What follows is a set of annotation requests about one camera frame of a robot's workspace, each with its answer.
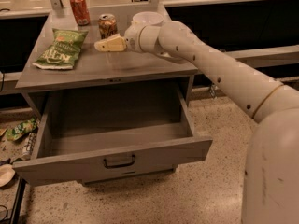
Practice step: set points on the green chip bag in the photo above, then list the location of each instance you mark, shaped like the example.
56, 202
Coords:
64, 50

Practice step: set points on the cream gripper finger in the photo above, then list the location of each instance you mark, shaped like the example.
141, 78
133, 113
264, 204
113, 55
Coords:
114, 43

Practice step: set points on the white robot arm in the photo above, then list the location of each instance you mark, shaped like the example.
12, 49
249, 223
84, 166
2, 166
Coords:
271, 180

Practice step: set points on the green snack bag on floor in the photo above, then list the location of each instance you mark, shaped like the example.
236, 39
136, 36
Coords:
21, 129

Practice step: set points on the open grey top drawer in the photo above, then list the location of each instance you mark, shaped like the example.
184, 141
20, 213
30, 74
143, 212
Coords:
81, 127

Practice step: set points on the grey drawer cabinet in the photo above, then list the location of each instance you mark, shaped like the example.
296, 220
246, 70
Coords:
94, 68

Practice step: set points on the red soda can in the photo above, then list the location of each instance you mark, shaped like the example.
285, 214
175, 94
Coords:
80, 12

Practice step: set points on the white plate on floor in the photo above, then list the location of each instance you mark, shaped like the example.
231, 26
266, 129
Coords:
6, 174

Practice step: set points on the white bowl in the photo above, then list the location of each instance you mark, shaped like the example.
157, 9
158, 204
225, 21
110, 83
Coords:
147, 18

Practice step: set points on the black metal stand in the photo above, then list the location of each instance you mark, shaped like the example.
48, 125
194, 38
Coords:
12, 216

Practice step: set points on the orange brown patterned can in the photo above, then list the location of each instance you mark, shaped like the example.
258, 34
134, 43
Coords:
107, 25

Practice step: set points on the black drawer handle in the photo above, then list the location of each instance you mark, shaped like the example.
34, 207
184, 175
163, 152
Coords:
119, 162

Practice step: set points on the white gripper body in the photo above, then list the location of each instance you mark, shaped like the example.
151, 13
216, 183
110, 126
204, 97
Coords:
132, 39

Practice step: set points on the white patterned packet on floor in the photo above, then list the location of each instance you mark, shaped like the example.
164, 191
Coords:
28, 147

